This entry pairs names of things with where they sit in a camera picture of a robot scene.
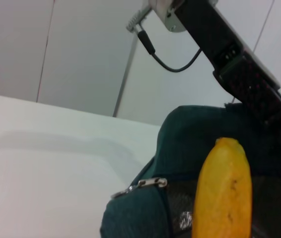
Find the dark teal fabric bag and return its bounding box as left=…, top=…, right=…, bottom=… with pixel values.
left=99, top=103, right=281, bottom=238

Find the yellow banana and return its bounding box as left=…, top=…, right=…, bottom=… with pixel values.
left=192, top=137, right=252, bottom=238

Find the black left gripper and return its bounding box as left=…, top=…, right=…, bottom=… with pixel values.
left=176, top=0, right=281, bottom=126

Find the left arm grey cable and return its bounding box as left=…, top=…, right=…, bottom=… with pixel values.
left=138, top=31, right=202, bottom=73

